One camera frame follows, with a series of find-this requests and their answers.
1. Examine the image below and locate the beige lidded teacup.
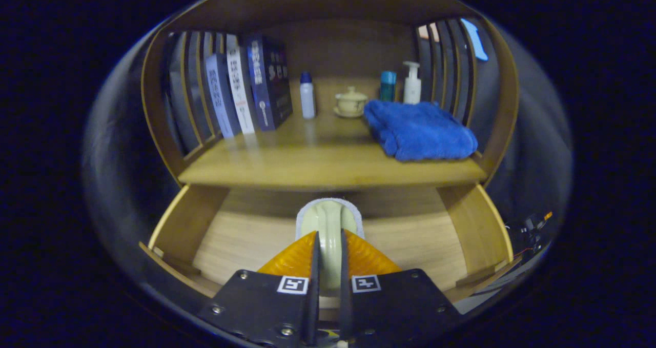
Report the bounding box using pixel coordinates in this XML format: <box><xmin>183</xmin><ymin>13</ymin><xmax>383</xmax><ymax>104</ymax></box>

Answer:
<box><xmin>333</xmin><ymin>86</ymin><xmax>369</xmax><ymax>119</ymax></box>

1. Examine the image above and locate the black tool orange tip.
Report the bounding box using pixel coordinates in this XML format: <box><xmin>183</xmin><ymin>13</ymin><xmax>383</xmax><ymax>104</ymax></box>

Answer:
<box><xmin>515</xmin><ymin>211</ymin><xmax>555</xmax><ymax>251</ymax></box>

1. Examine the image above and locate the dark blue book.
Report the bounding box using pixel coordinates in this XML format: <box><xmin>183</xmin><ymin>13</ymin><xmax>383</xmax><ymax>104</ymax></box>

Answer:
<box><xmin>243</xmin><ymin>34</ymin><xmax>294</xmax><ymax>132</ymax></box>

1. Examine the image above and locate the teal bottle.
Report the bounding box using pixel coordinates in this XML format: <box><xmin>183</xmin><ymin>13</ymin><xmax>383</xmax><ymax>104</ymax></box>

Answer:
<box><xmin>380</xmin><ymin>71</ymin><xmax>398</xmax><ymax>103</ymax></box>

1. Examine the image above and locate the pale green handled sponge brush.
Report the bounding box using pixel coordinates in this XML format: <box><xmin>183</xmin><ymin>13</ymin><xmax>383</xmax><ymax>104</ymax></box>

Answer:
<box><xmin>295</xmin><ymin>197</ymin><xmax>365</xmax><ymax>293</ymax></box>

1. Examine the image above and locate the black backdrop cloth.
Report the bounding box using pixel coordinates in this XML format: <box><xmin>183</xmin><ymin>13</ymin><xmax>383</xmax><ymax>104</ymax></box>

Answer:
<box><xmin>82</xmin><ymin>17</ymin><xmax>572</xmax><ymax>300</ymax></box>

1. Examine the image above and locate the white book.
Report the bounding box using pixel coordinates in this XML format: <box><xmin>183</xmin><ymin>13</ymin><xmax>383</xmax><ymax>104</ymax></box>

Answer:
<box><xmin>225</xmin><ymin>34</ymin><xmax>257</xmax><ymax>135</ymax></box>

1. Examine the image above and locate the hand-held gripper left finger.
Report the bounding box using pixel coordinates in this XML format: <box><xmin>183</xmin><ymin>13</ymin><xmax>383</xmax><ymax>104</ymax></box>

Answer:
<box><xmin>197</xmin><ymin>231</ymin><xmax>321</xmax><ymax>345</ymax></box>

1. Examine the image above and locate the small white bottle blue cap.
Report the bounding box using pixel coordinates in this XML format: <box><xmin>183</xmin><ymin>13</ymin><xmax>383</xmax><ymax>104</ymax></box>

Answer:
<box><xmin>299</xmin><ymin>71</ymin><xmax>317</xmax><ymax>120</ymax></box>

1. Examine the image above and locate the white pump bottle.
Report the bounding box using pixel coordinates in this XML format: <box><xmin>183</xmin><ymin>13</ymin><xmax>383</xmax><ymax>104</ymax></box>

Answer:
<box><xmin>402</xmin><ymin>61</ymin><xmax>423</xmax><ymax>105</ymax></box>

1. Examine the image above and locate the wooden countertop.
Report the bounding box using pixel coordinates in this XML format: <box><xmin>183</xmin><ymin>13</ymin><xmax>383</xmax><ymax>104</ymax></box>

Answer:
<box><xmin>178</xmin><ymin>111</ymin><xmax>488</xmax><ymax>191</ymax></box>

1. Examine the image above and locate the light blue book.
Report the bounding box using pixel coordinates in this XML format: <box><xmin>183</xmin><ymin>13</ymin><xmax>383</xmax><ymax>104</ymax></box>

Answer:
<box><xmin>205</xmin><ymin>53</ymin><xmax>242</xmax><ymax>139</ymax></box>

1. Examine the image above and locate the blue folded towel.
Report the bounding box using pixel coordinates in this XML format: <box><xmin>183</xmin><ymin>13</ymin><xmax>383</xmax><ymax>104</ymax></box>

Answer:
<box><xmin>363</xmin><ymin>99</ymin><xmax>479</xmax><ymax>163</ymax></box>

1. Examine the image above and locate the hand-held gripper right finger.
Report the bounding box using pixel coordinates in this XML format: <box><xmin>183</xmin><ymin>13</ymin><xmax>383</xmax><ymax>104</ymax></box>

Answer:
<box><xmin>338</xmin><ymin>230</ymin><xmax>463</xmax><ymax>346</ymax></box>

